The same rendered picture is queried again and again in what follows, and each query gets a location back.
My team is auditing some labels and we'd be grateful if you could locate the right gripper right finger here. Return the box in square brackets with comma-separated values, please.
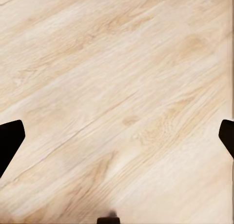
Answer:
[218, 119, 234, 158]

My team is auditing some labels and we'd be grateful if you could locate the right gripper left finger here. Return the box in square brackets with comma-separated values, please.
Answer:
[0, 120, 25, 178]

